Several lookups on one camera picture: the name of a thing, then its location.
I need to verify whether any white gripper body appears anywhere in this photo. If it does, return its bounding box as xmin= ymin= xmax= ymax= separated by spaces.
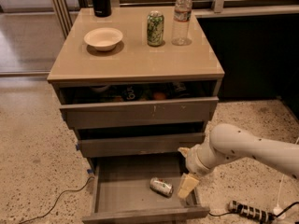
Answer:
xmin=185 ymin=144 xmax=213 ymax=176

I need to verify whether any silver 7up can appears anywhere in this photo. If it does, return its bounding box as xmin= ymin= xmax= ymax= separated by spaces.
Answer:
xmin=149 ymin=177 xmax=174 ymax=198

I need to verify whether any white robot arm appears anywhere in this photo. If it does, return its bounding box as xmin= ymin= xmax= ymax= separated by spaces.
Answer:
xmin=178 ymin=123 xmax=299 ymax=199

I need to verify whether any grey bottom drawer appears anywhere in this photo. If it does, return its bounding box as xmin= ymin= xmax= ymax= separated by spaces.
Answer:
xmin=82 ymin=153 xmax=209 ymax=224

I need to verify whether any grey drawer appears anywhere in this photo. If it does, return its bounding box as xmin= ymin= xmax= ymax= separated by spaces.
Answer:
xmin=57 ymin=80 xmax=220 ymax=130
xmin=82 ymin=153 xmax=209 ymax=224
xmin=77 ymin=122 xmax=206 ymax=158

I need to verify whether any grey drawer cabinet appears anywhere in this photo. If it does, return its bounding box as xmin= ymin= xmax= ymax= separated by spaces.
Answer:
xmin=47 ymin=6 xmax=225 ymax=161

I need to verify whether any grey middle drawer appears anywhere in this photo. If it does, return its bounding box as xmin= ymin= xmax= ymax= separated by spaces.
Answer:
xmin=77 ymin=122 xmax=206 ymax=158

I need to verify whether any grey top drawer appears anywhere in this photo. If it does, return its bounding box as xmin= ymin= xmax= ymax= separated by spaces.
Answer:
xmin=57 ymin=80 xmax=220 ymax=130

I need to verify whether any green soda can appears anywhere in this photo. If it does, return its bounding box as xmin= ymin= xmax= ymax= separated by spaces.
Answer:
xmin=147 ymin=10 xmax=164 ymax=47

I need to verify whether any orange fruit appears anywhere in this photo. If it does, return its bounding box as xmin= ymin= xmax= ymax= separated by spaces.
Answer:
xmin=153 ymin=91 xmax=166 ymax=100

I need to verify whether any dark snack bag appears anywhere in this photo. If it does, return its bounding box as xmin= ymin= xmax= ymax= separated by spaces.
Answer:
xmin=121 ymin=85 xmax=146 ymax=102

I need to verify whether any black power strip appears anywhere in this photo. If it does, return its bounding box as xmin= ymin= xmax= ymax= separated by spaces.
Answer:
xmin=228 ymin=201 xmax=275 ymax=224

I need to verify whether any white plug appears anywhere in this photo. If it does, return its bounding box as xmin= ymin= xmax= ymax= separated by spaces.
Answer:
xmin=273 ymin=205 xmax=286 ymax=220

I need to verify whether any white bowl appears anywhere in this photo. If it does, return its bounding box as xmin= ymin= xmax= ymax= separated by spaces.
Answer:
xmin=84 ymin=28 xmax=123 ymax=51

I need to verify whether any clear plastic water bottle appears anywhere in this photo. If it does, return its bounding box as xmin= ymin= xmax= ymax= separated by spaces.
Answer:
xmin=172 ymin=0 xmax=192 ymax=46

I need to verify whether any black thermos bottle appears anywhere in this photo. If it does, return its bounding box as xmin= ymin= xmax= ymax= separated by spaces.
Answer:
xmin=93 ymin=0 xmax=111 ymax=17

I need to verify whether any white cable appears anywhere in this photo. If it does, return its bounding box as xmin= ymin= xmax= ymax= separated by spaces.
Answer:
xmin=276 ymin=137 xmax=299 ymax=208

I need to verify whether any black floor cable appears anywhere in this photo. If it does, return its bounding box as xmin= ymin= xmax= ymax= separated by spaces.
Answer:
xmin=18 ymin=175 xmax=95 ymax=224

